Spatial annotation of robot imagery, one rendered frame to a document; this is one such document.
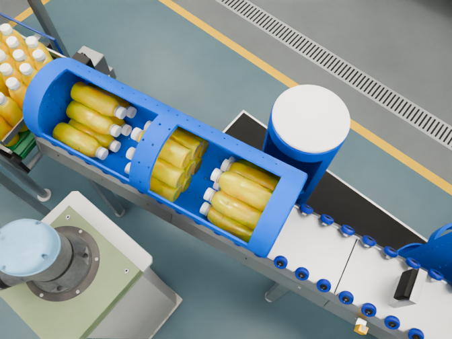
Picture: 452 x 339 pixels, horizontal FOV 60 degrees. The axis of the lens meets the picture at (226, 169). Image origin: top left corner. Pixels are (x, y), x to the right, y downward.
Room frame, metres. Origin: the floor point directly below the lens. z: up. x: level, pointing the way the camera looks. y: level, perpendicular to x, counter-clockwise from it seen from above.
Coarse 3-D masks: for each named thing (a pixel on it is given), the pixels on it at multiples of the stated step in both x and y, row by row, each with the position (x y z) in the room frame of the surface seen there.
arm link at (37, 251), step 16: (16, 224) 0.20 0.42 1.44; (32, 224) 0.20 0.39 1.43; (0, 240) 0.17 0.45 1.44; (16, 240) 0.17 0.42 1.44; (32, 240) 0.17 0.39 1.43; (48, 240) 0.17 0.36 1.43; (64, 240) 0.19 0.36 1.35; (0, 256) 0.13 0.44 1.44; (16, 256) 0.14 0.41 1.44; (32, 256) 0.14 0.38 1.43; (48, 256) 0.14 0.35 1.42; (64, 256) 0.16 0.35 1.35; (0, 272) 0.11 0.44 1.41; (16, 272) 0.11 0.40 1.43; (32, 272) 0.11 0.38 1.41; (48, 272) 0.12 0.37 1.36
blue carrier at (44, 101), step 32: (64, 64) 0.78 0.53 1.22; (32, 96) 0.66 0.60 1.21; (64, 96) 0.75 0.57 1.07; (128, 96) 0.67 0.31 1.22; (32, 128) 0.60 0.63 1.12; (160, 128) 0.55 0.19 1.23; (192, 128) 0.57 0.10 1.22; (96, 160) 0.54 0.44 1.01; (128, 160) 0.57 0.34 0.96; (256, 160) 0.47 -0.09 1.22; (192, 192) 0.46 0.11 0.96; (288, 192) 0.38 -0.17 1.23
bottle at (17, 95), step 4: (20, 84) 0.80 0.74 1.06; (24, 84) 0.81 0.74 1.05; (16, 88) 0.78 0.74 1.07; (20, 88) 0.78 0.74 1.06; (24, 88) 0.79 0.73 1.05; (12, 92) 0.77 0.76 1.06; (16, 92) 0.77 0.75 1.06; (20, 92) 0.77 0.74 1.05; (24, 92) 0.78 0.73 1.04; (12, 96) 0.76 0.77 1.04; (16, 96) 0.76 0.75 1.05; (20, 96) 0.76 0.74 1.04; (16, 100) 0.76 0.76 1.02; (20, 100) 0.76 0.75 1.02; (20, 104) 0.76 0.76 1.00
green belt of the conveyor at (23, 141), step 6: (18, 132) 0.70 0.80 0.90; (24, 132) 0.70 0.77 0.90; (30, 132) 0.70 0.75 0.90; (24, 138) 0.67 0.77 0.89; (30, 138) 0.68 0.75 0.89; (0, 144) 0.64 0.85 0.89; (18, 144) 0.64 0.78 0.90; (24, 144) 0.65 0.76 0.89; (30, 144) 0.66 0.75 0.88; (12, 150) 0.62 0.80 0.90; (18, 150) 0.62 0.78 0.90; (24, 150) 0.63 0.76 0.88; (30, 150) 0.64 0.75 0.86; (18, 156) 0.62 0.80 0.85; (24, 156) 0.61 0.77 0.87
